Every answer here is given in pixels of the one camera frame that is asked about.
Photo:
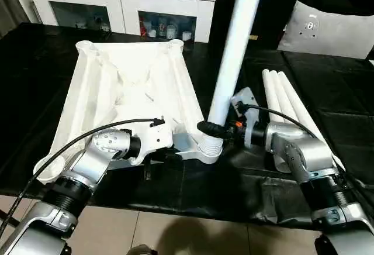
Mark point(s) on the white plastic table leg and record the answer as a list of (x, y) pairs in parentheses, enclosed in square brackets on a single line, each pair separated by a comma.
[(283, 94), (234, 50), (270, 91), (304, 112)]

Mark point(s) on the white plastic table top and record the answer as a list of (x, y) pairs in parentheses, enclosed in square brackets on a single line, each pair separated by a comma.
[(117, 85)]

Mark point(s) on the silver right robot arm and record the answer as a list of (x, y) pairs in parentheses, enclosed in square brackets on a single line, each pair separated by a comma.
[(310, 161)]

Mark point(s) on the grey pillow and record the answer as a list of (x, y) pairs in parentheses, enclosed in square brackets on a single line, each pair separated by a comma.
[(330, 30)]

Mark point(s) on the black work mat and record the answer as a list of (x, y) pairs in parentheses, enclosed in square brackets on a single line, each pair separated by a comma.
[(35, 73)]

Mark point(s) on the white cabinet with glass doors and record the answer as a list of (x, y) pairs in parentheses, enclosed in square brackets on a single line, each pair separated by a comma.
[(87, 0)]

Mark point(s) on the grey curtain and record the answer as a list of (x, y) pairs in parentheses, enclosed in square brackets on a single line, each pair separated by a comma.
[(11, 3)]

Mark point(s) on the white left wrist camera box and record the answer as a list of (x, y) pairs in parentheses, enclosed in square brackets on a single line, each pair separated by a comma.
[(151, 141)]

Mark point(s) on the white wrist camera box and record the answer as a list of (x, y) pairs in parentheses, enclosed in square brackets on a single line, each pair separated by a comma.
[(151, 141), (245, 100)]

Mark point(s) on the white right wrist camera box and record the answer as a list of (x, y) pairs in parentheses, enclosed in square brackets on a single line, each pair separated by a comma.
[(245, 100)]

